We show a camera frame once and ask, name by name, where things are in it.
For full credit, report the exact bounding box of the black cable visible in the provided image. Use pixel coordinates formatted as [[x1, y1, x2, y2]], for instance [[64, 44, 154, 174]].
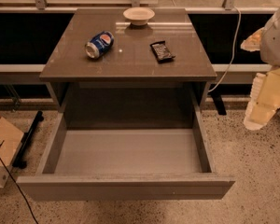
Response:
[[0, 144, 40, 224]]

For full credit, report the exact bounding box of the black bar on floor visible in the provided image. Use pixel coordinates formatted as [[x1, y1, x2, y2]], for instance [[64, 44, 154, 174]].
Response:
[[12, 111, 44, 169]]

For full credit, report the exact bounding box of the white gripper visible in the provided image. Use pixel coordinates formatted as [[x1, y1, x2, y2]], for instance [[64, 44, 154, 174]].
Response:
[[240, 8, 280, 131]]

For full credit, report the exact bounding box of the blue pepsi can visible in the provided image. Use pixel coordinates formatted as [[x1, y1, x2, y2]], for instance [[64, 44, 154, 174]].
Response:
[[85, 31, 114, 59]]

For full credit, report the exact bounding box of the white cable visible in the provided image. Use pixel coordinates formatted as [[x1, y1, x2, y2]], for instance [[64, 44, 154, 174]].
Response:
[[207, 7, 243, 94]]

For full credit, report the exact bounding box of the white ceramic bowl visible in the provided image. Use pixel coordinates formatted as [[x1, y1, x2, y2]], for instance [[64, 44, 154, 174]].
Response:
[[123, 7, 155, 26]]

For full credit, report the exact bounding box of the black stand leg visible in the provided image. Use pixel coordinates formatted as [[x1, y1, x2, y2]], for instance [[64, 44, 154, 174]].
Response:
[[209, 86, 227, 116]]

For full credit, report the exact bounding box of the open grey top drawer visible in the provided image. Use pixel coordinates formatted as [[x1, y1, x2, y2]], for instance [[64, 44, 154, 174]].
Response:
[[17, 87, 234, 201]]

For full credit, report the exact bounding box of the cardboard box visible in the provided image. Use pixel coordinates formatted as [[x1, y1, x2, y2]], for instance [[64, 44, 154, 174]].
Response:
[[0, 115, 23, 188]]

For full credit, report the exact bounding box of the grey cabinet with top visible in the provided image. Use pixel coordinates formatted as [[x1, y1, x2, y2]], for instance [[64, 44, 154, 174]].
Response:
[[39, 7, 217, 129]]

